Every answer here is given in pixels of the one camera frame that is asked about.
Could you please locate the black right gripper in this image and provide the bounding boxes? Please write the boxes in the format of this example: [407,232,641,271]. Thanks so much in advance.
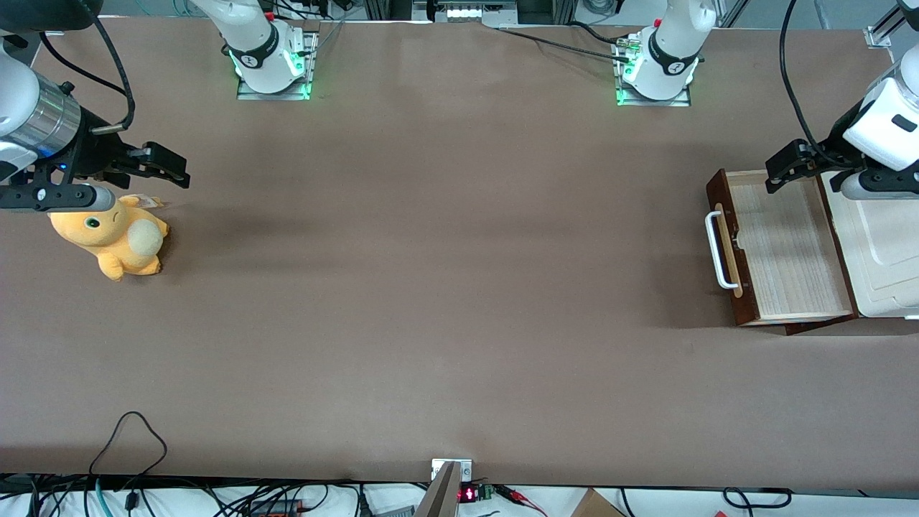
[30,106,192,190]

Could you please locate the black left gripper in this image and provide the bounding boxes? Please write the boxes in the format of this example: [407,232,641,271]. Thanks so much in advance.
[765,99,874,195]

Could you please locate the dark brown drawer white handle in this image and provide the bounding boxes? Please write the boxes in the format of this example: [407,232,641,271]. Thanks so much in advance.
[704,169,857,328]

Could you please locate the orange plush toy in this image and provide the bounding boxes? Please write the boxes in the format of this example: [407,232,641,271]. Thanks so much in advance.
[47,193,171,283]

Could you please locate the white wooden cabinet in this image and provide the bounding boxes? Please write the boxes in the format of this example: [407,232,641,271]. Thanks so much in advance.
[784,169,919,337]

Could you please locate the white lit device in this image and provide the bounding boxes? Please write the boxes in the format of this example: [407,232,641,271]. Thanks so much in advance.
[434,0,519,23]

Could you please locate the orange black device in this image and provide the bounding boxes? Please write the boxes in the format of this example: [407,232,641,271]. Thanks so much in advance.
[247,497,307,517]

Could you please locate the brown cardboard piece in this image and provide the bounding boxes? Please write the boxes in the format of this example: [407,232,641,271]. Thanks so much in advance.
[570,488,626,517]

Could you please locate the grey metal bar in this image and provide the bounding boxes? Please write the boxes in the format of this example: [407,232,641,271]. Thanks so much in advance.
[412,461,465,517]

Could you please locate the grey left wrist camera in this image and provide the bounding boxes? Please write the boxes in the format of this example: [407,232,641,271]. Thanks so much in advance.
[839,170,919,201]

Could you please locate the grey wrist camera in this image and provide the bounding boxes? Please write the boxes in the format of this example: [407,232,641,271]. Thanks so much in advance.
[839,170,919,201]
[0,184,116,214]

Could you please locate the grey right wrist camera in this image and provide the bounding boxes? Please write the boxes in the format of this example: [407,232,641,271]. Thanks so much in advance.
[0,184,116,214]

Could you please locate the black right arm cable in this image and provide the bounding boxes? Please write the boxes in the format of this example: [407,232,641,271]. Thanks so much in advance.
[39,16,137,136]

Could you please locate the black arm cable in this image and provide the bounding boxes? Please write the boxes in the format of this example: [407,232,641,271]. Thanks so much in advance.
[39,16,137,136]
[778,0,862,170]

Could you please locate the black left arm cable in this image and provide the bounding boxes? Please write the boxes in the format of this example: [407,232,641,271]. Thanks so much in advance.
[778,0,862,170]

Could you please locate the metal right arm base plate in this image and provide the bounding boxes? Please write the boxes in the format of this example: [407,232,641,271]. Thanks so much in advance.
[236,30,318,102]

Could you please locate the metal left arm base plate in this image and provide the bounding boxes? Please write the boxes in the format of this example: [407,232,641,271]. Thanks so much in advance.
[614,34,693,108]

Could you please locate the aluminium frame extrusion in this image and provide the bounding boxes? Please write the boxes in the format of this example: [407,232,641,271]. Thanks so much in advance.
[864,7,902,50]

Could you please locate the thick black table cable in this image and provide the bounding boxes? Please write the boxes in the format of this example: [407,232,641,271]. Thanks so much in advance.
[567,21,624,47]

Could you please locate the black looped thin cable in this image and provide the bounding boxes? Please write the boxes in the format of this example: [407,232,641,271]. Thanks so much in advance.
[89,411,168,480]

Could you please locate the thin black table cable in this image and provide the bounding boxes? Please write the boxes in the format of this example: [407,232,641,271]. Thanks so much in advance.
[494,27,634,62]

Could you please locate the black flat loop cable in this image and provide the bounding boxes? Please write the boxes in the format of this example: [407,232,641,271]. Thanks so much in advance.
[721,486,793,511]

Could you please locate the red clip wires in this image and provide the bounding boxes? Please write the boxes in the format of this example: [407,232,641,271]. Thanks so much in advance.
[494,484,549,517]

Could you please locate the silver camera mount bracket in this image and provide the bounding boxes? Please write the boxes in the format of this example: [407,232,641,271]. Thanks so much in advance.
[431,458,474,484]

